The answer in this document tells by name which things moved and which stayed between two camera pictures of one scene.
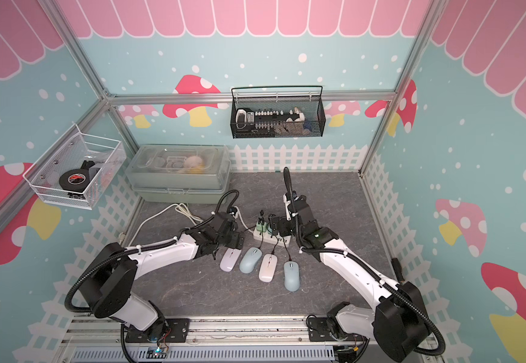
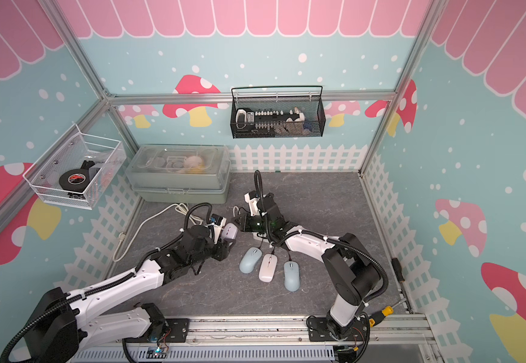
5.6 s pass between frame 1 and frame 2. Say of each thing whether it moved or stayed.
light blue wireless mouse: stayed
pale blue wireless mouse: stayed
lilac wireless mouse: moved
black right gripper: moved
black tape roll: stayed
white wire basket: stayed
